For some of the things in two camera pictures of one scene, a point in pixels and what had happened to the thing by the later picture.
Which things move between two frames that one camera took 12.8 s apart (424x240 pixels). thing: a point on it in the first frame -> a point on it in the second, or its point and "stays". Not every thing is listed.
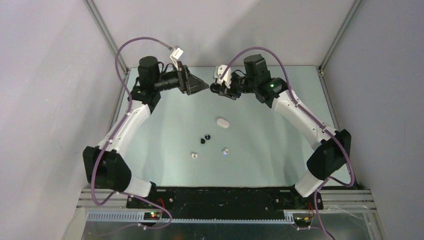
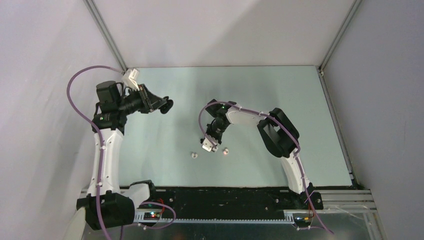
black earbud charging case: (215, 87) -> (165, 108)
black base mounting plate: (197, 199) stays
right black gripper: (232, 95) -> (208, 133)
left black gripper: (188, 83) -> (149, 101)
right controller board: (302, 222) stays
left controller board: (151, 215) stays
